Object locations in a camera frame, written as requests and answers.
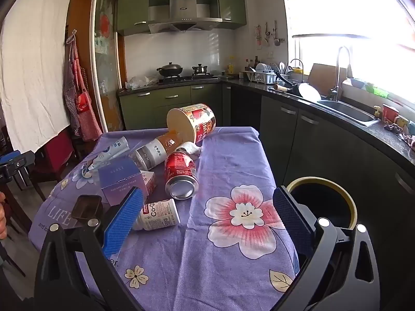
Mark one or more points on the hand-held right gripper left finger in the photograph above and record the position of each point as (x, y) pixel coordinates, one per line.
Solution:
(123, 223)

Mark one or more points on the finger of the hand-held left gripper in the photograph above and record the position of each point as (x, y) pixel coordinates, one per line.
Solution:
(19, 162)

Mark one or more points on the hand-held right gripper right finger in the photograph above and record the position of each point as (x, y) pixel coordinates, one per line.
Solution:
(288, 223)

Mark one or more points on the dark waste bin yellow rim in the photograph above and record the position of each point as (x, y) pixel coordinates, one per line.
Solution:
(324, 197)

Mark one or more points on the clear plastic bottle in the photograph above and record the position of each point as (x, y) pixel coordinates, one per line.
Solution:
(150, 154)

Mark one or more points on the person's left hand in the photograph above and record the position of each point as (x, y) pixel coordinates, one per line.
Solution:
(2, 215)

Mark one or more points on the red covered chair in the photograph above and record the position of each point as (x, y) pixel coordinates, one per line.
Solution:
(56, 150)

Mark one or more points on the brown square plastic cap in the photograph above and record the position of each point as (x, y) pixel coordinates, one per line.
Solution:
(86, 207)

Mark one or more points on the purple cardboard box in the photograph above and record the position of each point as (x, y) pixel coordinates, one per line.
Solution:
(120, 181)

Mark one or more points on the small pink box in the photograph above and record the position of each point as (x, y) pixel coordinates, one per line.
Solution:
(149, 183)

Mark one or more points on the white blue squeeze pouch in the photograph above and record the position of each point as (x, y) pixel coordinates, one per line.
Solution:
(110, 150)

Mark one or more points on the red soda can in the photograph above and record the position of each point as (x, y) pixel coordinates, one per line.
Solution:
(180, 171)

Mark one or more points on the red checked apron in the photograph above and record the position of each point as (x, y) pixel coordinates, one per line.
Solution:
(86, 103)

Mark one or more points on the white hanging sheet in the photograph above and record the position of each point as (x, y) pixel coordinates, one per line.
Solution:
(32, 71)

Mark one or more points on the purple checked apron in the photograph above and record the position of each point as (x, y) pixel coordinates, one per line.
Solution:
(68, 84)

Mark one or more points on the purple floral tablecloth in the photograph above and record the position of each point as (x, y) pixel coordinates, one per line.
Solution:
(223, 155)

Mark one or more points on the white paper towel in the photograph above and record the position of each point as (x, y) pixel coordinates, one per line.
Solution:
(192, 148)

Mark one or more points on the steel sink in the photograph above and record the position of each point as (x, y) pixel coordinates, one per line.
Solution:
(350, 111)

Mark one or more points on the printed paper tub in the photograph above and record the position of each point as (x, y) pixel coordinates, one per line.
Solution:
(201, 120)

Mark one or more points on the white plate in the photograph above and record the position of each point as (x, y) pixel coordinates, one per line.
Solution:
(308, 91)

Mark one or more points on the wooden rolling pin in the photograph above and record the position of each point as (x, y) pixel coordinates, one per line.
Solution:
(282, 88)

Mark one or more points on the glass sliding door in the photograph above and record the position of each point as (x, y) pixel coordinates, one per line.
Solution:
(105, 55)

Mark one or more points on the clear plastic bag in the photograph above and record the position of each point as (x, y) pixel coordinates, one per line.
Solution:
(139, 82)

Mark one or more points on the small yellow dispenser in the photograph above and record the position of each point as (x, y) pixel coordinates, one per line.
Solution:
(377, 111)

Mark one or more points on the grey rag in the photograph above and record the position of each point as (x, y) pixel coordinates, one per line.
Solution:
(397, 128)

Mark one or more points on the white dish rack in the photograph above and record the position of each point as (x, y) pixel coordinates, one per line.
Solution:
(259, 77)

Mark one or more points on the wooden cutting board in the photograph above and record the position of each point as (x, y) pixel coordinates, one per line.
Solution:
(319, 74)

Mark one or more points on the steel faucet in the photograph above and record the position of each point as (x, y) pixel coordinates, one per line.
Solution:
(337, 71)

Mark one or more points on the black wok with lid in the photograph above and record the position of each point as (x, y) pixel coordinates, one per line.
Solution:
(170, 69)

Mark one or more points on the yellow oil bottle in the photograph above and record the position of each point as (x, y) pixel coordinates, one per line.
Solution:
(230, 67)

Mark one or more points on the hanging metal ladle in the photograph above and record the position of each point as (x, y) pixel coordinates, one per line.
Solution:
(276, 40)

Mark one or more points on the hanging metal spoon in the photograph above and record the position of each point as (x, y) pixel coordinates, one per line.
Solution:
(267, 37)

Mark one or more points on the bright window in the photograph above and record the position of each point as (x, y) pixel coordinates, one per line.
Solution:
(356, 22)

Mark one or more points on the steel range hood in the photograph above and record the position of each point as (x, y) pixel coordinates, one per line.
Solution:
(183, 9)

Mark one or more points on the green upper cabinets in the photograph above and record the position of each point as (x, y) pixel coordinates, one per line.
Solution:
(230, 6)

